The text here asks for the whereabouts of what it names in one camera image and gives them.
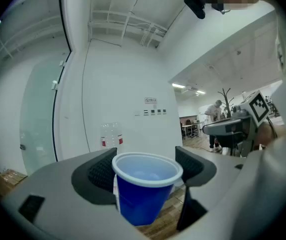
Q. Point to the row of wall switches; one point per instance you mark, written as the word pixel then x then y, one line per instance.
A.
pixel 151 112

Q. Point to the dark wooden coat rack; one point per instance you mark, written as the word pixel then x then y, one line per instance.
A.
pixel 226 101

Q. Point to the clear plastic container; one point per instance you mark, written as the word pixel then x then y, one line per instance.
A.
pixel 111 135

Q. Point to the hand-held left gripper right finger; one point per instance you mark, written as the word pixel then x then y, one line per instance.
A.
pixel 198 170

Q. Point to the person's right forearm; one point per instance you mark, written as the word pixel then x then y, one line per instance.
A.
pixel 265 136

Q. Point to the brown cardboard box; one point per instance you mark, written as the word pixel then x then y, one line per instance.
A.
pixel 11 176

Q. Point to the blue plastic cup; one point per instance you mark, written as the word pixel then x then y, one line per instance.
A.
pixel 143 199

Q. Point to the ceiling light strip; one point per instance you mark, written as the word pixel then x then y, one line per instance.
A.
pixel 178 85
pixel 200 92

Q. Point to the frosted glass door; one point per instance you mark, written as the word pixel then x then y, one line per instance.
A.
pixel 40 114

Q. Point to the white table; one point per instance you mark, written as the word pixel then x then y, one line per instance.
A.
pixel 191 127

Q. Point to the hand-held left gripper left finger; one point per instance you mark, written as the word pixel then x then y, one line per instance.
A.
pixel 95 181

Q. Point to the white ceiling pipes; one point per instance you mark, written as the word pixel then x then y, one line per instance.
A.
pixel 133 21

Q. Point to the black head-worn camera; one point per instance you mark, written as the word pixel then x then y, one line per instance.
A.
pixel 195 2

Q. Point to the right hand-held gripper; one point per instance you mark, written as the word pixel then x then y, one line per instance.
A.
pixel 255 109

